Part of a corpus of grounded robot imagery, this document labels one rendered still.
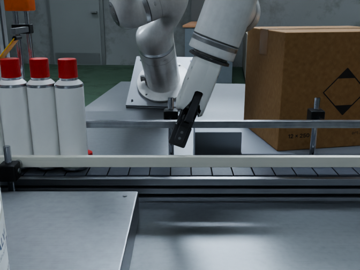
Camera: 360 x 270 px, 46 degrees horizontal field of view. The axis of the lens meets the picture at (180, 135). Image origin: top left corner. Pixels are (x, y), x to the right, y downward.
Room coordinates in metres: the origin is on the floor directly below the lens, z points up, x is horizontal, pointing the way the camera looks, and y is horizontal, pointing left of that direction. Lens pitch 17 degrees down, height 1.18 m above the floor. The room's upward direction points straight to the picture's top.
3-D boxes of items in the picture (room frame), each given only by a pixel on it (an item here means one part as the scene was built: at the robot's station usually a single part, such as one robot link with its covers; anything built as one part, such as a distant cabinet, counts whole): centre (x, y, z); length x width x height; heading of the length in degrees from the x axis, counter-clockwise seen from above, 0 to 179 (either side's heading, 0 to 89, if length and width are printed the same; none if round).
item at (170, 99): (0.84, 0.02, 0.91); 0.07 x 0.03 x 0.17; 0
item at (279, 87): (1.08, -0.35, 0.99); 0.30 x 0.24 x 0.27; 101
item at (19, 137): (0.77, 0.30, 0.98); 0.05 x 0.05 x 0.20
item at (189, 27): (7.42, -0.53, 0.44); 1.57 x 0.81 x 0.88; 174
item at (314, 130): (0.84, -0.28, 0.91); 0.07 x 0.03 x 0.17; 0
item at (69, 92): (0.76, 0.20, 0.98); 0.05 x 0.05 x 0.20
